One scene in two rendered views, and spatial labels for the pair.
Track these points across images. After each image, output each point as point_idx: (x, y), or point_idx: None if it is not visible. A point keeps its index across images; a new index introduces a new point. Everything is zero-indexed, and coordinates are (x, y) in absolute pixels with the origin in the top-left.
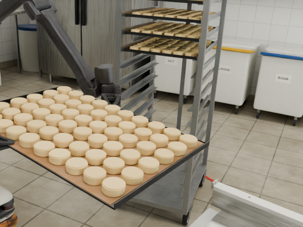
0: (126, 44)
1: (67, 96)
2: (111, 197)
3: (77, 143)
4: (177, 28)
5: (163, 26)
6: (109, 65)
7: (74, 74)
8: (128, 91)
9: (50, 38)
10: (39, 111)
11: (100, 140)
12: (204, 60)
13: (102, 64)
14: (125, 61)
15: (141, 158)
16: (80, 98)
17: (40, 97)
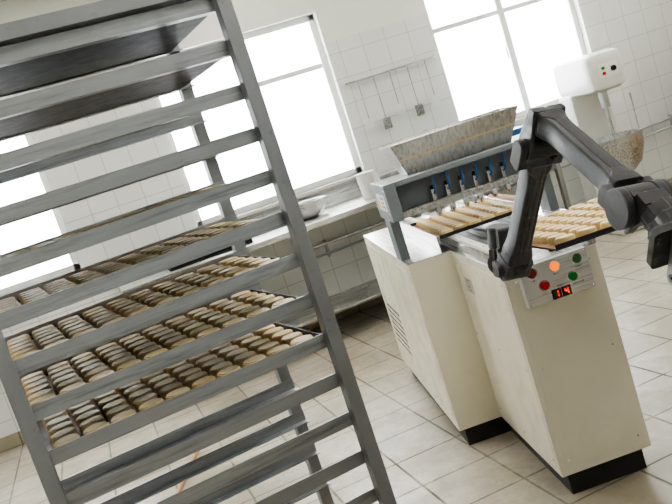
0: (305, 341)
1: (571, 229)
2: None
3: (599, 205)
4: (167, 332)
5: (156, 345)
6: (492, 225)
7: (531, 246)
8: (320, 479)
9: (542, 194)
10: None
11: (578, 211)
12: None
13: (496, 228)
14: (320, 379)
15: (561, 211)
16: (557, 233)
17: (603, 221)
